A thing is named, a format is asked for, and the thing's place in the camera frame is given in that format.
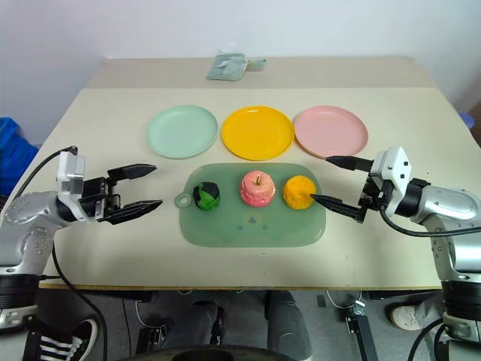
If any small pale green packet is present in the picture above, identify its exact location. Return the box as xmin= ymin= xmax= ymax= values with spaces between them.
xmin=245 ymin=56 xmax=269 ymax=72

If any grey trouser leg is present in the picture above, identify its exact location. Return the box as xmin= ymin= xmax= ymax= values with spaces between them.
xmin=164 ymin=299 xmax=227 ymax=350
xmin=264 ymin=290 xmax=313 ymax=351

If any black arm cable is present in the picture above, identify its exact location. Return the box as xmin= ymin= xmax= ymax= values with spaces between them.
xmin=13 ymin=144 xmax=110 ymax=361
xmin=378 ymin=202 xmax=481 ymax=238

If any blue plastic bin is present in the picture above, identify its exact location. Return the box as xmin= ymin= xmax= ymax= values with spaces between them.
xmin=0 ymin=116 xmax=41 ymax=197

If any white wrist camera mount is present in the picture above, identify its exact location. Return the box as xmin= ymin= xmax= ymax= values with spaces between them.
xmin=369 ymin=146 xmax=413 ymax=206
xmin=55 ymin=149 xmax=95 ymax=223

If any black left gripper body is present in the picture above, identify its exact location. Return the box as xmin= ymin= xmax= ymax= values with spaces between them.
xmin=79 ymin=176 xmax=123 ymax=223

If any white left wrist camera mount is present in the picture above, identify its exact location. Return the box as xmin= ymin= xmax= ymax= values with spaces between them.
xmin=55 ymin=149 xmax=95 ymax=223

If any black metal stand leg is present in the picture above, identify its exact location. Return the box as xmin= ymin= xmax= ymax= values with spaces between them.
xmin=344 ymin=296 xmax=380 ymax=361

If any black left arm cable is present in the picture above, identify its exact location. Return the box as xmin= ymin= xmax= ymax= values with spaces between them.
xmin=13 ymin=144 xmax=110 ymax=361

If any pink toy apple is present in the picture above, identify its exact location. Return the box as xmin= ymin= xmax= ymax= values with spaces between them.
xmin=239 ymin=170 xmax=277 ymax=208

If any translucent green cutting board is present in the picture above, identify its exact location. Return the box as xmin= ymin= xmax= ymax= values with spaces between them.
xmin=174 ymin=161 xmax=328 ymax=247

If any orange toy fruit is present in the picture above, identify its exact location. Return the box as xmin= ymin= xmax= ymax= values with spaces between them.
xmin=282 ymin=174 xmax=317 ymax=210

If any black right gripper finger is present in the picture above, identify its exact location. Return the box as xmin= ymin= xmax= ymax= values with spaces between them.
xmin=325 ymin=154 xmax=375 ymax=173
xmin=310 ymin=193 xmax=368 ymax=226

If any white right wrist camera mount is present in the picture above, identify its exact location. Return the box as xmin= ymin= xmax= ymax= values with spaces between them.
xmin=369 ymin=146 xmax=413 ymax=206

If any green and black toy vegetable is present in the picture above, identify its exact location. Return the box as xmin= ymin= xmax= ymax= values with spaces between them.
xmin=192 ymin=180 xmax=222 ymax=212

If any yellow plate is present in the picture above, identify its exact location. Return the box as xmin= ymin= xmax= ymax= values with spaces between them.
xmin=220 ymin=106 xmax=295 ymax=162

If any dark rounded shape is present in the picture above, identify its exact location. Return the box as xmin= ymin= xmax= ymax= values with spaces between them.
xmin=130 ymin=344 xmax=325 ymax=361

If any folded green cloth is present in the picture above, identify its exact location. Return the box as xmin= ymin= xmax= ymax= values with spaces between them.
xmin=204 ymin=52 xmax=247 ymax=82

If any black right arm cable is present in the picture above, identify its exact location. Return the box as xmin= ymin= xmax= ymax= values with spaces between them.
xmin=378 ymin=202 xmax=481 ymax=238

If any pink plate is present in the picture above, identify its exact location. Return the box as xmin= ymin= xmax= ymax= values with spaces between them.
xmin=293 ymin=105 xmax=370 ymax=159

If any black sneaker with white stripes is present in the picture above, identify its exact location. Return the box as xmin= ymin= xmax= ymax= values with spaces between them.
xmin=26 ymin=318 xmax=100 ymax=361

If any mint green plate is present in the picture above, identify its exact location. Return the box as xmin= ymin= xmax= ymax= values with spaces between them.
xmin=145 ymin=104 xmax=219 ymax=160

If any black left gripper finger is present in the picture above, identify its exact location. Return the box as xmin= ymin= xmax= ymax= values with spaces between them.
xmin=99 ymin=199 xmax=164 ymax=226
xmin=107 ymin=163 xmax=157 ymax=183

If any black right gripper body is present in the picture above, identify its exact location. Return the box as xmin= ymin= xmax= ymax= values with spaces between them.
xmin=358 ymin=169 xmax=392 ymax=211

